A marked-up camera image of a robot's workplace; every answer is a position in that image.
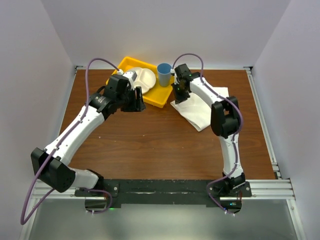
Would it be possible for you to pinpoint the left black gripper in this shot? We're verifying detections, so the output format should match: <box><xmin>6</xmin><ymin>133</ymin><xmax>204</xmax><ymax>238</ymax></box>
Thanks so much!
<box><xmin>116</xmin><ymin>86</ymin><xmax>146</xmax><ymax>112</ymax></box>

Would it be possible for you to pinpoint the white cloth napkin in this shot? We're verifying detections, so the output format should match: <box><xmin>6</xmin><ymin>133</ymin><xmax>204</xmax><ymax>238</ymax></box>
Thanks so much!
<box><xmin>170</xmin><ymin>85</ymin><xmax>229</xmax><ymax>132</ymax></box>

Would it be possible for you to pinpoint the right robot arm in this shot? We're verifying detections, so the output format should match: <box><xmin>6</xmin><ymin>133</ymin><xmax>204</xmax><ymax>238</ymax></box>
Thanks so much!
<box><xmin>171</xmin><ymin>64</ymin><xmax>246</xmax><ymax>197</ymax></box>

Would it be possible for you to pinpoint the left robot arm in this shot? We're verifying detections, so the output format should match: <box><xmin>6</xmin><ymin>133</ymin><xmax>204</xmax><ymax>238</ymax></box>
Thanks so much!
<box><xmin>30</xmin><ymin>71</ymin><xmax>146</xmax><ymax>196</ymax></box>

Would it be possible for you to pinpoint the yellow plastic tray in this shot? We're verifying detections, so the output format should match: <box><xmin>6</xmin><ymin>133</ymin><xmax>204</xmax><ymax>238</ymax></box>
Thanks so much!
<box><xmin>118</xmin><ymin>56</ymin><xmax>172</xmax><ymax>108</ymax></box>

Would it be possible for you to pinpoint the white divided plate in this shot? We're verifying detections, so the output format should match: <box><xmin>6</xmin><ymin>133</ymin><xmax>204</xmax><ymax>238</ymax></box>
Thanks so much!
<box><xmin>126</xmin><ymin>67</ymin><xmax>156</xmax><ymax>95</ymax></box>

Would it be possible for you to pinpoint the blue plastic cup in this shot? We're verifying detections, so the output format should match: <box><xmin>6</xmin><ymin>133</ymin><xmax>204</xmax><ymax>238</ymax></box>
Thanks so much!
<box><xmin>156</xmin><ymin>63</ymin><xmax>172</xmax><ymax>87</ymax></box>

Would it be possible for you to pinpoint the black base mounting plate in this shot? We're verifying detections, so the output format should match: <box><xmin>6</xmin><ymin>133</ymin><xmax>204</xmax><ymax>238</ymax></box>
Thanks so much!
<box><xmin>74</xmin><ymin>178</ymin><xmax>252</xmax><ymax>213</ymax></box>

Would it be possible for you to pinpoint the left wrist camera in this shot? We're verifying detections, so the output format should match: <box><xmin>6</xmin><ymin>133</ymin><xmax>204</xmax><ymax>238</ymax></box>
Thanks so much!
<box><xmin>116</xmin><ymin>69</ymin><xmax>138</xmax><ymax>89</ymax></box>

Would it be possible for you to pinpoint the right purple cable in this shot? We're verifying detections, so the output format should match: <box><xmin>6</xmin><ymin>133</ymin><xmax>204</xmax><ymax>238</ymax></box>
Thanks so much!
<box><xmin>207</xmin><ymin>52</ymin><xmax>245</xmax><ymax>216</ymax></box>

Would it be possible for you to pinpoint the purple cable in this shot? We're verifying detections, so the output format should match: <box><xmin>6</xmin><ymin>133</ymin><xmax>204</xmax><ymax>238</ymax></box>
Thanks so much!
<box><xmin>19</xmin><ymin>57</ymin><xmax>123</xmax><ymax>226</ymax></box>
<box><xmin>207</xmin><ymin>52</ymin><xmax>245</xmax><ymax>216</ymax></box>

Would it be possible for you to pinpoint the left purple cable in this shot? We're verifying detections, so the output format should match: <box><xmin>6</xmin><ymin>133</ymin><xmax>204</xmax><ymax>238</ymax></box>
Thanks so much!
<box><xmin>19</xmin><ymin>57</ymin><xmax>123</xmax><ymax>226</ymax></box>

